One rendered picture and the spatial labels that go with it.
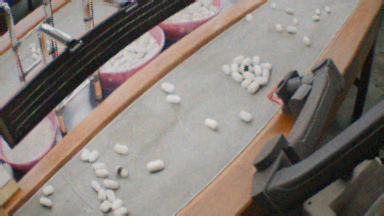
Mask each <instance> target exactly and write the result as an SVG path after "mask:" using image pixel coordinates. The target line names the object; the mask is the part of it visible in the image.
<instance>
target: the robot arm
mask: <svg viewBox="0 0 384 216"><path fill-rule="evenodd" d="M311 72H312V73H311V74H307V75H304V76H300V75H299V74H298V72H297V70H293V71H291V72H290V71H288V73H287V74H286V75H285V76H284V77H283V78H281V80H280V81H279V83H277V84H276V86H275V87H274V88H273V89H272V90H271V91H270V93H269V94H268V95H267V98H268V99H269V101H271V102H274V103H277V104H280V105H281V106H282V107H281V110H282V111H283V113H284V114H289V113H292V115H293V116H294V117H296V118H297V120H296V123H295V124H294V126H293V128H292V130H291V131H290V134H289V135H288V136H287V138H285V137H284V135H283V134H282V133H279V134H278V135H276V136H275V137H273V138H271V140H269V141H268V142H267V143H266V144H264V145H263V147H262V148H261V151H260V152H259V153H258V154H257V156H256V157H255V159H254V160H253V162H252V165H254V167H255V169H256V170H255V172H254V174H253V177H252V185H251V196H250V198H251V199H252V200H253V201H255V202H256V203H257V205H259V207H260V208H261V209H262V210H263V211H265V210H266V211H267V214H266V215H267V216H291V214H292V213H293V212H294V211H295V210H296V209H297V208H298V207H299V206H300V205H302V204H303V203H304V202H305V201H307V200H308V199H309V198H311V197H312V196H314V195H315V194H317V193H319V192H320V191H321V190H323V189H324V188H326V187H327V186H329V185H330V184H332V183H334V182H335V181H337V180H338V179H340V178H341V177H342V176H344V175H346V174H347V173H348V172H350V171H351V170H352V169H354V168H356V167H357V166H358V165H359V164H360V163H362V162H364V161H365V160H366V159H367V158H369V157H370V156H371V155H373V154H375V153H376V152H377V151H378V150H380V149H381V148H382V147H384V99H383V100H382V101H381V102H380V103H378V105H376V106H375V107H373V108H372V109H370V111H369V112H367V113H366V114H364V115H363V116H362V117H360V118H359V120H357V121H356V122H355V123H353V124H352V125H351V126H350V127H348V128H347V129H346V130H345V131H343V132H342V133H340V134H339V135H338V136H337V137H335V138H334V139H333V140H331V141H329V142H328V143H327V144H326V145H325V146H324V147H321V148H320V149H319V150H318V151H316V152H315V153H314V154H312V152H313V149H314V147H315V145H316V142H317V141H318V138H319V136H320V133H321V131H322V128H323V126H324V123H325V121H326V118H327V117H328V114H329V110H330V109H331V106H332V103H333V100H334V98H335V96H338V95H339V94H341V92H342V91H344V83H345V80H344V78H343V76H342V74H341V73H340V71H339V69H337V66H336V65H335V63H334V62H333V61H332V58H330V57H329V58H328V59H326V58H324V59H323V60H321V61H318V63H316V64H315V65H314V67H313V68H312V70H311ZM274 93H276V95H277V97H275V96H273V95H274Z"/></svg>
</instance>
